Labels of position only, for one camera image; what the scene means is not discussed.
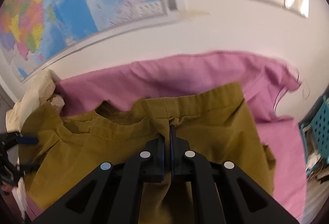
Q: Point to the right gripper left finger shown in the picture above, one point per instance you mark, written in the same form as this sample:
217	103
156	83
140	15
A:
110	193

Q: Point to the colourful wall map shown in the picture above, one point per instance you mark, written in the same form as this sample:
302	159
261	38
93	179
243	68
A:
36	32

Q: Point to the pink daisy bed sheet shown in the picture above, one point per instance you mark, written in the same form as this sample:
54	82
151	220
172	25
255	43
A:
262	80

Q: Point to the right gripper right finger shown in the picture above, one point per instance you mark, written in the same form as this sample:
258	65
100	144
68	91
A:
221	193

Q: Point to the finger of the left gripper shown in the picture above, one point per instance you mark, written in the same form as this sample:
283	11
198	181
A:
27	140
27	168

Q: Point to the mustard brown jacket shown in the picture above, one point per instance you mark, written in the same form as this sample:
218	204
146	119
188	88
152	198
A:
217	124

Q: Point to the teal perforated plastic rack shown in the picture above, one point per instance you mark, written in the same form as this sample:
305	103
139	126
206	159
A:
319	127

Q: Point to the cream crumpled cloth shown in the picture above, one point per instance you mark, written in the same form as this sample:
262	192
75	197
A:
40	90

